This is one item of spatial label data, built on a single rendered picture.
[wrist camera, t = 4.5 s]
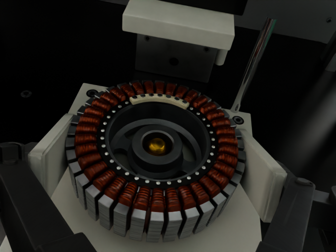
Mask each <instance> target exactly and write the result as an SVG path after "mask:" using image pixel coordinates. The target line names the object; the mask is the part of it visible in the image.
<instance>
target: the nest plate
mask: <svg viewBox="0 0 336 252"><path fill-rule="evenodd" d="M107 88H108V87H105V86H99V85H94V84H88V83H83V84H82V86H81V88H80V90H79V92H78V94H77V96H76V98H75V100H74V102H73V104H72V106H71V108H70V110H69V112H68V114H74V115H77V111H78V110H79V108H80V107H81V106H85V102H86V101H87V100H89V99H90V98H94V99H95V95H96V94H97V93H99V92H101V91H103V92H106V89H107ZM221 110H225V111H226V112H227V113H228V114H229V115H230V116H229V119H233V120H234V122H235V123H236V125H237V126H236V128H235V129H246V131H247V132H248V133H249V134H250V135H251V136H253V134H252V123H251V114H250V113H246V112H240V111H239V112H238V113H233V112H231V111H230V110H229V109H224V108H221ZM181 141H182V153H183V158H184V159H185V160H186V161H189V162H194V161H195V158H194V155H193V152H192V150H191V149H190V147H189V146H188V145H187V144H186V142H185V141H183V140H182V139H181ZM114 157H115V158H116V160H117V161H118V162H119V163H120V164H121V165H122V166H123V167H125V168H126V169H127V170H129V171H130V172H132V173H134V172H133V171H132V169H131V167H130V164H129V161H128V156H127V155H126V154H124V153H121V152H119V153H115V154H114ZM50 199H51V200H52V202H53V203H54V205H55V206H56V208H57V209H58V211H59V212H60V214H61V215H62V217H63V218H64V220H65V221H66V223H67V224H68V226H69V227H70V229H71V230H72V232H73V233H74V234H77V233H84V234H85V236H86V237H87V238H88V240H89V241H90V243H91V244H92V245H93V247H94V248H95V250H96V251H97V252H256V250H257V247H258V245H259V243H260V241H262V235H261V224H260V216H259V215H258V213H257V211H256V210H255V208H254V206H253V205H252V203H251V201H250V199H249V198H248V196H247V194H246V193H245V191H244V189H243V188H242V186H241V184H240V183H239V184H238V186H237V187H236V189H235V191H234V193H233V194H232V196H231V198H230V200H229V201H228V203H227V205H226V207H225V208H224V210H223V212H222V213H221V214H220V215H219V217H216V219H215V221H214V222H213V223H212V224H210V225H209V226H208V227H207V226H205V227H204V229H203V230H202V231H200V232H198V233H196V234H194V233H193V232H192V233H191V235H190V236H189V237H187V238H183V239H179V238H178V234H177V235H176V238H175V241H170V242H163V238H162V234H160V237H159V241H158V242H146V237H147V234H146V229H144V233H143V234H142V240H141V241H137V240H133V239H129V237H130V228H129V230H127V233H126V235H125V237H123V236H120V235H118V234H115V233H114V225H113V226H112V227H111V229H110V230H108V229H106V228H104V227H103V226H101V225H100V219H98V220H97V221H95V220H94V219H93V218H92V217H91V216H90V215H89V214H88V210H85V209H84V208H83V207H82V205H81V204H80V202H79V198H77V197H76V194H75V192H74V188H73V185H72V181H71V176H70V170H69V166H68V167H67V169H66V171H65V173H64V174H63V176H62V178H61V180H60V182H59V184H58V185H57V187H56V189H55V191H54V193H53V195H52V196H51V198H50ZM0 252H12V249H11V246H10V244H9V241H8V238H7V235H6V236H5V238H4V240H3V242H2V244H1V246H0Z"/></svg>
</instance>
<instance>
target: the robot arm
mask: <svg viewBox="0 0 336 252"><path fill-rule="evenodd" d="M73 117H74V114H71V113H66V114H65V115H64V116H63V117H62V118H61V119H60V120H59V121H58V122H57V123H56V124H55V125H54V127H53V128H52V129H51V130H50V131H49V132H48V133H47V134H46V135H45V136H44V137H43V139H42V140H41V141H40V142H30V143H28V144H25V145H24V144H23V143H20V142H13V141H12V142H3V143H0V220H1V223H2V226H3V228H4V231H5V234H6V236H7V239H8V242H9V244H10V247H11V250H12V252H97V251H96V249H95V248H94V247H93V245H92V244H91V242H90V241H89V240H88V238H87V237H86V235H85V234H84V233H83V232H79V233H76V234H74V233H73V231H72V230H71V228H70V227H69V225H68V224H67V222H66V221H65V219H64V218H63V216H62V215H61V213H60V212H59V210H58V209H57V207H56V206H55V204H54V203H53V201H52V200H51V197H52V195H53V193H54V191H55V189H56V188H57V186H58V184H59V182H60V180H61V178H62V177H63V175H64V173H65V171H66V169H67V168H68V166H69V165H68V160H67V154H66V138H68V130H69V127H70V126H71V120H72V119H73ZM239 131H240V133H241V135H242V137H241V140H243V144H244V150H243V151H244V152H245V154H246V159H245V162H244V164H245V168H244V172H243V174H242V178H241V180H240V182H239V183H240V184H241V186H242V188H243V190H244V191H245V193H246V195H247V196H248V198H249V200H250V202H251V203H252V205H253V207H254V208H255V210H256V212H257V213H258V215H259V217H260V219H261V220H262V221H263V222H264V223H270V225H269V227H268V230H267V232H266V234H265V237H264V239H263V241H260V242H259V244H258V247H257V249H256V251H255V252H302V250H303V246H304V241H305V236H306V231H307V227H312V228H316V229H318V232H319V235H320V239H321V242H322V245H323V248H324V251H325V252H336V186H332V187H331V189H330V193H327V192H323V191H318V190H315V189H316V186H315V184H314V183H312V182H311V181H309V180H307V179H305V178H300V177H296V176H295V175H294V174H293V173H292V172H291V171H290V170H289V169H287V167H286V166H285V165H284V164H282V163H281V162H279V161H277V160H274V159H273V158H272V157H271V155H270V154H269V153H268V152H267V151H266V150H265V149H264V148H263V147H262V146H261V145H260V144H259V143H258V142H257V141H256V140H255V139H254V138H253V137H252V136H251V135H250V134H249V133H248V132H247V130H246V129H243V128H239Z"/></svg>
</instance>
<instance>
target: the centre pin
mask: <svg viewBox="0 0 336 252"><path fill-rule="evenodd" d="M143 149H144V150H145V151H146V152H147V153H148V154H150V155H153V156H158V157H159V156H165V155H167V154H168V153H169V152H170V151H171V148H170V146H169V145H168V144H167V143H166V142H165V141H164V140H162V139H161V138H154V139H151V140H149V141H147V142H146V143H145V144H144V145H143Z"/></svg>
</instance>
